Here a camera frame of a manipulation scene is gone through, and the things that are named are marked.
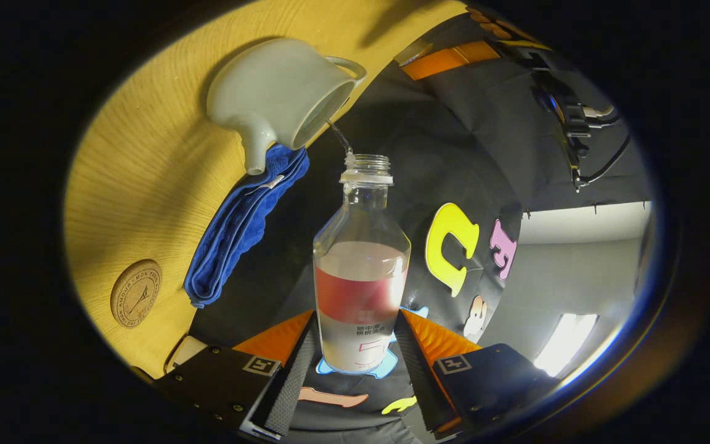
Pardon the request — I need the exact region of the blue folded towel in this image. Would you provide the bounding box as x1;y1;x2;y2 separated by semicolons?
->
183;143;311;309

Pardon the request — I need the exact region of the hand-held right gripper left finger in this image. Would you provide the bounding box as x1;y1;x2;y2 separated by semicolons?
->
152;310;320;440

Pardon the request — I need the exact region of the white ceramic teacup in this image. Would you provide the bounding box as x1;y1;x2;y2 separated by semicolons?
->
206;38;368;176

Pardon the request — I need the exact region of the round cork coaster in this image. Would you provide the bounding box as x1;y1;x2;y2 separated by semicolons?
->
110;259;163;329

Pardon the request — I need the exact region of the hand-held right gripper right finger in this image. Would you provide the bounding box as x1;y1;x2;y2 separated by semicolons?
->
396;307;562;438

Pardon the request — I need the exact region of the black cable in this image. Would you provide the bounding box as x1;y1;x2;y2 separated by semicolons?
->
577;133;633;187

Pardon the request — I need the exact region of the clear water bottle red label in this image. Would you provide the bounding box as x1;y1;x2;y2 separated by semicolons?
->
312;154;412;375

